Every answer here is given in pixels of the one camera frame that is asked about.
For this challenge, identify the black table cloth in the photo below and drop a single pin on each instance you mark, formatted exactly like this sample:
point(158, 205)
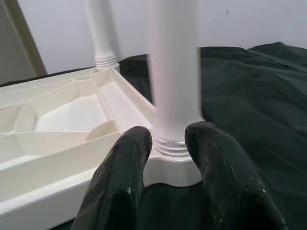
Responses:
point(251, 95)

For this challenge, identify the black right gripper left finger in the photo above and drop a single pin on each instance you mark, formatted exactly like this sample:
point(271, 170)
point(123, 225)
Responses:
point(120, 179)

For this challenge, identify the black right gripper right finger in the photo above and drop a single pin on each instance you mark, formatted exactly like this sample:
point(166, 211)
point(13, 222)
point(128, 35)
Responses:
point(227, 179)

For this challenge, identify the white plastic table leg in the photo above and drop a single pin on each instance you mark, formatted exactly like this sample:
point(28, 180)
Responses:
point(102, 31)
point(175, 72)

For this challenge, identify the white plastic table top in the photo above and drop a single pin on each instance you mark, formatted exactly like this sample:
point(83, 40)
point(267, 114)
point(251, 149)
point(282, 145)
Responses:
point(60, 119)

